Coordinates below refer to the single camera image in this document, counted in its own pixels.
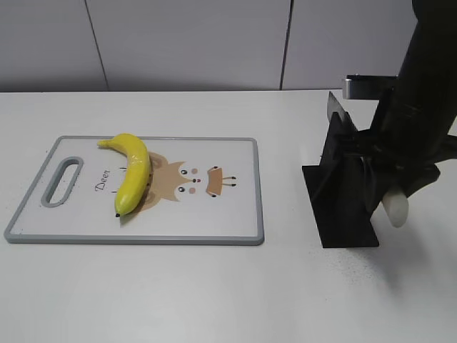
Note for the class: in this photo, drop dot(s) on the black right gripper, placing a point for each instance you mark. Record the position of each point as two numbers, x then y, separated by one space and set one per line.
408 135

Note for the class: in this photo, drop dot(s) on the black knife stand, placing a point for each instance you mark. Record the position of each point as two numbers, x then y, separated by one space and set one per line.
335 188

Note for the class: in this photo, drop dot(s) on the grey rimmed deer cutting board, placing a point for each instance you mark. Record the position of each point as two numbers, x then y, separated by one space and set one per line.
202 191

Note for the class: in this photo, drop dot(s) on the yellow plastic banana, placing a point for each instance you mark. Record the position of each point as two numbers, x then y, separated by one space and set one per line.
137 171

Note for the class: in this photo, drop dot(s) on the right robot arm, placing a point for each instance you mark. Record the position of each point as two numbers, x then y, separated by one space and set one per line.
433 44

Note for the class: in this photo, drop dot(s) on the white handled cleaver knife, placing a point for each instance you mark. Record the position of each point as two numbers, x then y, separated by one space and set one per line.
394 201

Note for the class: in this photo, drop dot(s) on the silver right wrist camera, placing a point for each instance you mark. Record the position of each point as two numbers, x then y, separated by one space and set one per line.
366 87

